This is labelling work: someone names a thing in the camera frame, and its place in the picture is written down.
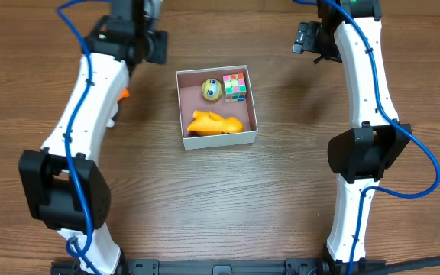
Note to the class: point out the pastel rubiks cube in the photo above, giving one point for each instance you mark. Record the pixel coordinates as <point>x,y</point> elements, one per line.
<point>235,87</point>

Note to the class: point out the white plush chicken toy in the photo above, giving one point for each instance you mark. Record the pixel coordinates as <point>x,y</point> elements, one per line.
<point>123,95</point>

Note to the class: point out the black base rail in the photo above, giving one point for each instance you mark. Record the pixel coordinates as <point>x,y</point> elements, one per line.
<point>290,266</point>

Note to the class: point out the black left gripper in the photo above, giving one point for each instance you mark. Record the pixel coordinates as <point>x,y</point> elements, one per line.
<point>157,46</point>

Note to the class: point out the yellow emoji face ball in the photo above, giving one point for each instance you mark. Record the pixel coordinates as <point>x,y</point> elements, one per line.
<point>212,90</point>

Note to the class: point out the white box pink interior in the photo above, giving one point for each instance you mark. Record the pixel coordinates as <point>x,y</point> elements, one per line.
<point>190,99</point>

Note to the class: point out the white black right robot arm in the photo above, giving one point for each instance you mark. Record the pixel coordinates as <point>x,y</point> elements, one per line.
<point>349,32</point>

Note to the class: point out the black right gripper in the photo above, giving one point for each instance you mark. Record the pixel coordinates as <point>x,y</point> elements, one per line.
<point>305,43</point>

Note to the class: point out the orange rubber duck toy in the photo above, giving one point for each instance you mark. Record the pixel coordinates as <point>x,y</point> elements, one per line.
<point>210,123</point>

